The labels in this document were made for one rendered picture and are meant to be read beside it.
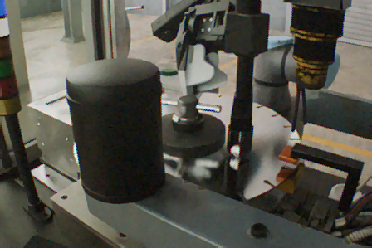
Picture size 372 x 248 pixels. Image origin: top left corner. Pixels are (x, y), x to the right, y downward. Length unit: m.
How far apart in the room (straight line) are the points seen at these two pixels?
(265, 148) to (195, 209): 0.27
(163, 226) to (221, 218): 0.04
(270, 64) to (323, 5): 0.69
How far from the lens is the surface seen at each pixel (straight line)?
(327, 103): 0.56
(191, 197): 0.21
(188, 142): 0.44
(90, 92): 0.18
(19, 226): 0.68
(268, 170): 0.42
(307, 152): 0.41
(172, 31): 0.57
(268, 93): 1.04
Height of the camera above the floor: 1.18
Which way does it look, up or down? 25 degrees down
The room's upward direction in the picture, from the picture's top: straight up
